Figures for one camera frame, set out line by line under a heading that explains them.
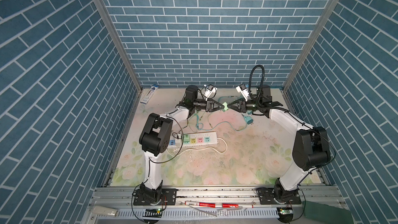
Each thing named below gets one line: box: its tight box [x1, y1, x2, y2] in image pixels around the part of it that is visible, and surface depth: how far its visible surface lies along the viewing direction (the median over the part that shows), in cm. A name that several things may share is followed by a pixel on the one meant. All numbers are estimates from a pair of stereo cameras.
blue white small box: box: [139, 84, 160, 105], surface depth 118 cm
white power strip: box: [167, 131, 219, 149], surface depth 91 cm
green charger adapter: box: [183, 133, 191, 145], surface depth 89 cm
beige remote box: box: [91, 205, 119, 218], surface depth 68 cm
